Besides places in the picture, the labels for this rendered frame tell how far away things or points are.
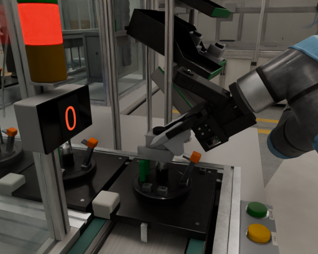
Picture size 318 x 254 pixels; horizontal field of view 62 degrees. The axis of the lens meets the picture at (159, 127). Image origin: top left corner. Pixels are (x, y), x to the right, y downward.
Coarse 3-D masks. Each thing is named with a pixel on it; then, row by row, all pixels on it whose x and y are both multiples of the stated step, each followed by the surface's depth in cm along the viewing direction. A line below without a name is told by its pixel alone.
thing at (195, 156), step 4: (192, 152) 58; (196, 152) 58; (184, 156) 58; (188, 156) 58; (192, 156) 57; (196, 156) 57; (200, 156) 57; (192, 160) 57; (196, 160) 57; (192, 164) 58; (188, 168) 59; (192, 168) 58; (188, 172) 59; (184, 176) 60; (188, 176) 59; (184, 180) 60
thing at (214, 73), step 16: (144, 16) 73; (160, 16) 84; (128, 32) 77; (144, 32) 75; (160, 32) 73; (176, 32) 84; (160, 48) 74; (176, 48) 72; (192, 48) 83; (192, 64) 71; (208, 64) 82; (208, 80) 72
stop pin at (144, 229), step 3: (144, 222) 53; (141, 225) 52; (144, 225) 52; (147, 225) 52; (141, 228) 52; (144, 228) 52; (147, 228) 52; (141, 231) 52; (144, 231) 52; (147, 231) 52; (141, 234) 53; (144, 234) 52; (147, 234) 53; (141, 237) 53; (144, 237) 53; (147, 237) 53; (141, 240) 53; (144, 240) 53; (147, 240) 53
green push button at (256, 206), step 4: (248, 204) 57; (252, 204) 57; (256, 204) 57; (260, 204) 57; (248, 208) 56; (252, 208) 56; (256, 208) 56; (260, 208) 56; (264, 208) 56; (248, 212) 56; (252, 212) 55; (256, 212) 55; (260, 212) 55; (264, 212) 55; (256, 216) 55; (260, 216) 55; (264, 216) 55
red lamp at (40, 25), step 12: (24, 12) 33; (36, 12) 33; (48, 12) 34; (24, 24) 34; (36, 24) 34; (48, 24) 34; (60, 24) 36; (24, 36) 35; (36, 36) 34; (48, 36) 35; (60, 36) 36
